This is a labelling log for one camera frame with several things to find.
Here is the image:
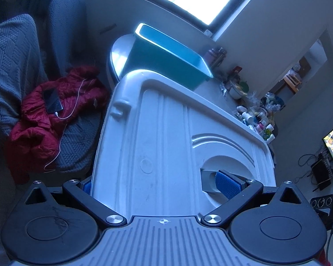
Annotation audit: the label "black router box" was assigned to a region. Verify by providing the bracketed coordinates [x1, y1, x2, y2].
[311, 155, 333, 192]

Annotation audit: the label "white bowl of fruit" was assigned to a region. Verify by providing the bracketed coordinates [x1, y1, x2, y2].
[229, 82, 250, 100]

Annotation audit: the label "white plastic bin lid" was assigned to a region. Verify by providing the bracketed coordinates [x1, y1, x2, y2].
[90, 70, 277, 220]

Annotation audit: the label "black smartphone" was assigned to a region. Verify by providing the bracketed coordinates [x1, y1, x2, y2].
[42, 88, 64, 114]

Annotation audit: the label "black tangled cables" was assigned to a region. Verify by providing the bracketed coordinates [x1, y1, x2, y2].
[297, 144, 329, 185]

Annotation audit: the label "cluster of small bottles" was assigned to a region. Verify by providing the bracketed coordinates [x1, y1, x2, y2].
[235, 91, 286, 145]

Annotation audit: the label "blue plastic storage bin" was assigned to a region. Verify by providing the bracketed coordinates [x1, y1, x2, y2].
[123, 23, 214, 91]

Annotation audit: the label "grey knit-covered chair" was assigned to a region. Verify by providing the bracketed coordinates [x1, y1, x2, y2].
[0, 14, 109, 178]
[48, 0, 87, 74]

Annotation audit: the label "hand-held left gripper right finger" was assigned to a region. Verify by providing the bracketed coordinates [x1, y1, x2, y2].
[201, 170, 309, 226]

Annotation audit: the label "white charging cable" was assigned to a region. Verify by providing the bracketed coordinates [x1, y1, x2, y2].
[44, 78, 96, 171]

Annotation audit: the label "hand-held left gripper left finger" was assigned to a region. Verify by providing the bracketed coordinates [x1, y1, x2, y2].
[24, 180, 127, 226]

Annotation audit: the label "red puffer jacket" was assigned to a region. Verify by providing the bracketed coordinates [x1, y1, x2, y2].
[5, 66, 111, 185]

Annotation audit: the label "wooden furniture behind doorway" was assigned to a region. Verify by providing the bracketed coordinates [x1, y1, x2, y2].
[283, 57, 312, 92]

